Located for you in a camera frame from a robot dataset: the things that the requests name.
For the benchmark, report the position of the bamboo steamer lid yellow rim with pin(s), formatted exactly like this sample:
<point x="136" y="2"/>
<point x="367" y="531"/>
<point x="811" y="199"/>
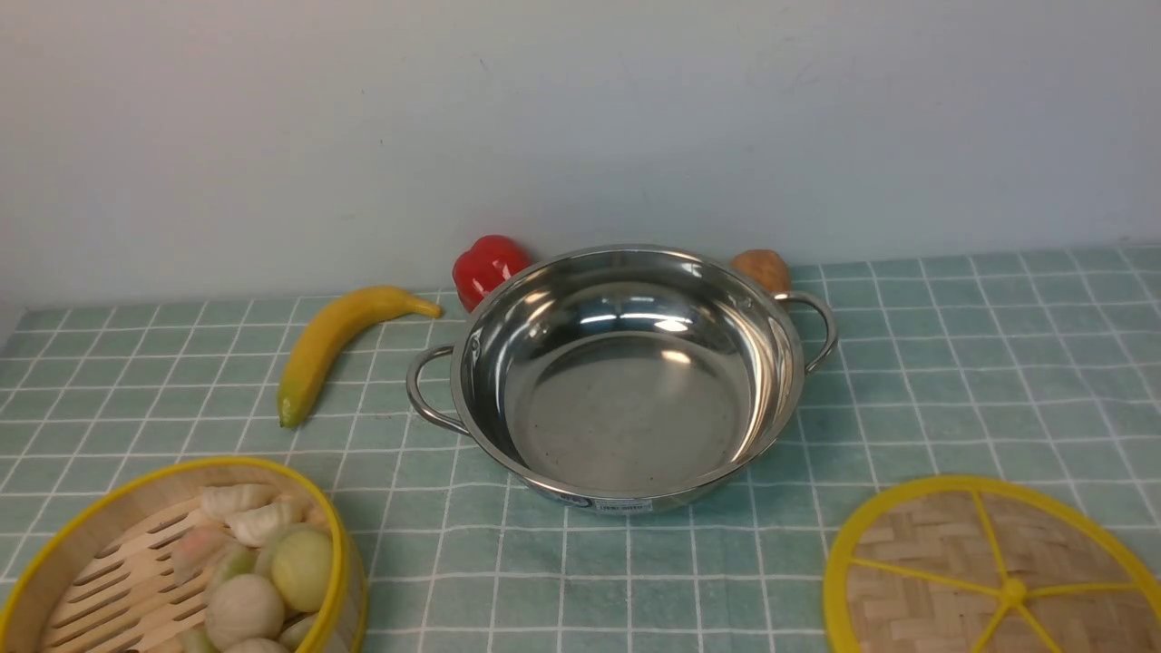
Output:
<point x="955" y="563"/>

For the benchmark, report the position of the bamboo steamer basket yellow rim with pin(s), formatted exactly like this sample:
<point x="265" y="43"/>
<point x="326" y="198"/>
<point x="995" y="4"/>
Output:
<point x="103" y="582"/>

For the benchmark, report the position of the stainless steel pot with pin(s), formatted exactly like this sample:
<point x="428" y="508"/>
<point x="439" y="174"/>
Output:
<point x="625" y="380"/>

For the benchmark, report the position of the red bell pepper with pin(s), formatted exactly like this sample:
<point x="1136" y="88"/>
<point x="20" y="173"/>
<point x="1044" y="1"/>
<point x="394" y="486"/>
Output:
<point x="487" y="264"/>

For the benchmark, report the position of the yellow banana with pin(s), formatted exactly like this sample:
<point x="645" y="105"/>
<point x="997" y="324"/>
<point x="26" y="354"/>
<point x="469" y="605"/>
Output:
<point x="328" y="333"/>

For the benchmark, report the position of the pale green round bun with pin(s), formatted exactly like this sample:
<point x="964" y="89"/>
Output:
<point x="301" y="569"/>

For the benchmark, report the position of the white pleated dumpling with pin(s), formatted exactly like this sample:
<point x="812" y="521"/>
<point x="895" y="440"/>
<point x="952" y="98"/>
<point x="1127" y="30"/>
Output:
<point x="220" y="502"/>
<point x="254" y="527"/>

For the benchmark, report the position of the small green dumpling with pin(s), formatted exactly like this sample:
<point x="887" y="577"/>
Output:
<point x="234" y="561"/>
<point x="292" y="636"/>

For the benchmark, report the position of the small green dumpling front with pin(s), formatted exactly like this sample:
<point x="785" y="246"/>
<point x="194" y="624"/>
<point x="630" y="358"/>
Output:
<point x="292" y="636"/>

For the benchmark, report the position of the pink peach bun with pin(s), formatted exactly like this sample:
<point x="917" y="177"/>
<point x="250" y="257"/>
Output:
<point x="194" y="550"/>

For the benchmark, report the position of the white round bun front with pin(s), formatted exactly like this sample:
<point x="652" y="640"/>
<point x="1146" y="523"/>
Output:
<point x="257" y="645"/>

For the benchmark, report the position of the green checkered tablecloth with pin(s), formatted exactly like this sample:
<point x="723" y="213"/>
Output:
<point x="1036" y="367"/>

